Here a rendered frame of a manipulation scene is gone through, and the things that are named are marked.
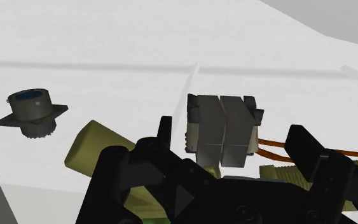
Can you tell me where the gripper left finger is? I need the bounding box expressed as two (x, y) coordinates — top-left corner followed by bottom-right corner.
(75, 116), (217, 224)

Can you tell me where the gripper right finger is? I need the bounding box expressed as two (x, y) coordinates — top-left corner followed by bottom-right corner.
(284, 124), (358, 224)

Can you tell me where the olive green cylindrical component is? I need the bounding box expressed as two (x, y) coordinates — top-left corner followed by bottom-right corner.
(64, 120), (358, 224)

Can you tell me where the olive round flanged connector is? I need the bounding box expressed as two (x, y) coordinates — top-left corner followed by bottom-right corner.
(0, 88), (69, 139)

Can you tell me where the grey transformer with orange wires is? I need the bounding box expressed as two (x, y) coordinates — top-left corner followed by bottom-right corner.
(184, 93), (358, 169)

